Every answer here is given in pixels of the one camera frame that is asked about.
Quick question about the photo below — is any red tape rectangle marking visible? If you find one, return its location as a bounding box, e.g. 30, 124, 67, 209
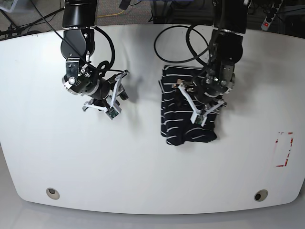
273, 132, 294, 167

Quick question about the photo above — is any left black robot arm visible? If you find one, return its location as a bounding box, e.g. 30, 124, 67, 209
172, 0, 248, 111

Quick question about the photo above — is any table cable grommet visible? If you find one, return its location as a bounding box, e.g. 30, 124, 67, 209
46, 188, 60, 200
254, 189, 268, 202

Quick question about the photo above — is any left table cable grommet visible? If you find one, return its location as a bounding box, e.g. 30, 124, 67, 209
46, 188, 60, 200

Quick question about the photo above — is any black tripod stand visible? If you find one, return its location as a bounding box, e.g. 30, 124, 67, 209
0, 0, 64, 40

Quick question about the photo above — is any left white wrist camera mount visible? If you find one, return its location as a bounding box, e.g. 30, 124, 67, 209
172, 79, 227, 127

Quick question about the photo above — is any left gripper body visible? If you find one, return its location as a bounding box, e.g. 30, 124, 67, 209
191, 80, 226, 107

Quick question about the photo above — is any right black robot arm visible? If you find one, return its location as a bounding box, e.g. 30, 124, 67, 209
61, 0, 128, 108

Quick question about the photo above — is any yellow cable on floor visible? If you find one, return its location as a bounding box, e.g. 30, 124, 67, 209
97, 9, 124, 20

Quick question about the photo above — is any black white striped T-shirt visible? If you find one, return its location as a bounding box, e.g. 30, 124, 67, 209
159, 65, 217, 146

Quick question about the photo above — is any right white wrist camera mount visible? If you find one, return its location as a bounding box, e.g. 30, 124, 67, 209
82, 70, 129, 120

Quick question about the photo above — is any right table cable grommet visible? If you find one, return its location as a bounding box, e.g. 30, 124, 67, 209
254, 189, 268, 202

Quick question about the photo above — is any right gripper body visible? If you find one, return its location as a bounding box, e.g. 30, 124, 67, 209
91, 76, 118, 107

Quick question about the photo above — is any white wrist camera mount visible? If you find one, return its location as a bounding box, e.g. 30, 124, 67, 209
82, 70, 129, 120
172, 79, 227, 127

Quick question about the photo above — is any white power strip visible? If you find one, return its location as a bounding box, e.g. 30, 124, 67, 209
261, 0, 283, 31

